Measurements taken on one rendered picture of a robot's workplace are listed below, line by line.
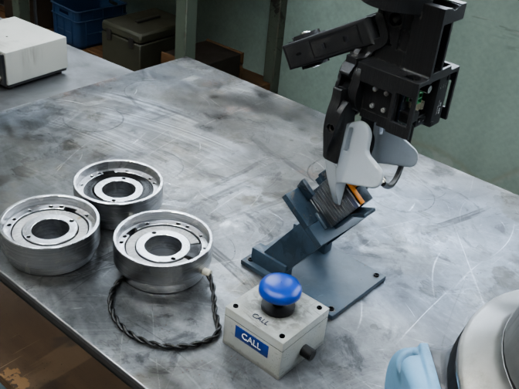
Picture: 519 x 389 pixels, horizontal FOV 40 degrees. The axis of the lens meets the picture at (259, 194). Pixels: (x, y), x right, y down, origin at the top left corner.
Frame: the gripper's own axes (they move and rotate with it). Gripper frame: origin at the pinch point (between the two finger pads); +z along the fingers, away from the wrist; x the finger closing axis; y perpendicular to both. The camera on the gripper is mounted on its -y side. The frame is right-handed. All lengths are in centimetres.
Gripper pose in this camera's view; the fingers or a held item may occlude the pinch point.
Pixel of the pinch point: (347, 180)
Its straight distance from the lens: 71.7
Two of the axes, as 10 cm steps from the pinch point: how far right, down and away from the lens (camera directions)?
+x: 6.7, -3.4, 6.7
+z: -0.9, 8.5, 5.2
